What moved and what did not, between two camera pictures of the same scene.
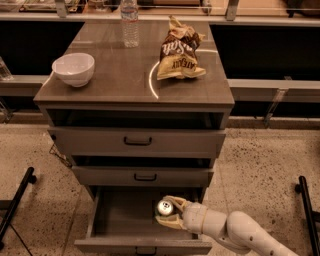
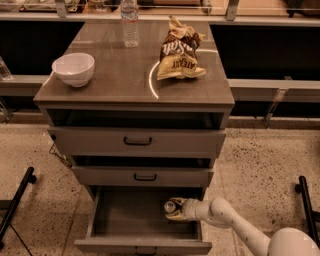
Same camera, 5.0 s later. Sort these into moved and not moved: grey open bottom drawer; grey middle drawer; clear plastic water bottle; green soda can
Moved: green soda can
Not moved: clear plastic water bottle; grey open bottom drawer; grey middle drawer
